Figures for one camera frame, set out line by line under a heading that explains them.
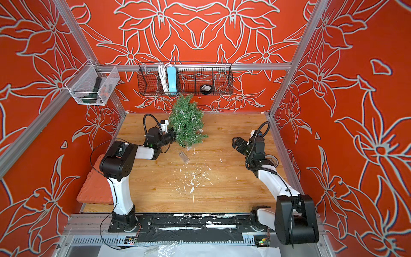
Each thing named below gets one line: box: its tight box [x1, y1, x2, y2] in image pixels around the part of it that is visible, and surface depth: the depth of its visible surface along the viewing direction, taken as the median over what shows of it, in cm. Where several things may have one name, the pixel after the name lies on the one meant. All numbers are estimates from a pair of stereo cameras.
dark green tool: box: [81, 77, 102, 104], surface depth 83 cm
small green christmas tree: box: [168, 93, 209, 150], surface depth 81 cm
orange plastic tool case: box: [76, 154, 114, 205], surface depth 80 cm
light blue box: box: [166, 66, 178, 93], surface depth 92 cm
